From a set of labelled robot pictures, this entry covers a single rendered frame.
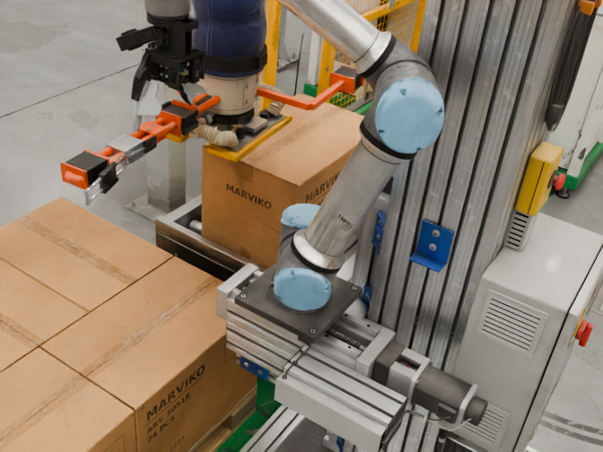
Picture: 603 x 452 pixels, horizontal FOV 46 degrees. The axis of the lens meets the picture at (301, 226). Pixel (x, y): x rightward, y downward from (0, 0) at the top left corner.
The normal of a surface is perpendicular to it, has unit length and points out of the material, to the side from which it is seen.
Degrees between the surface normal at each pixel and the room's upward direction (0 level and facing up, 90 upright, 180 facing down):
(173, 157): 90
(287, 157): 0
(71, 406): 0
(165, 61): 90
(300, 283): 97
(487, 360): 90
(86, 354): 0
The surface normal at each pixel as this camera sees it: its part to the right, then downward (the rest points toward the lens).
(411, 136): 0.01, 0.46
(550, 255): 0.09, -0.82
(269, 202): -0.55, 0.43
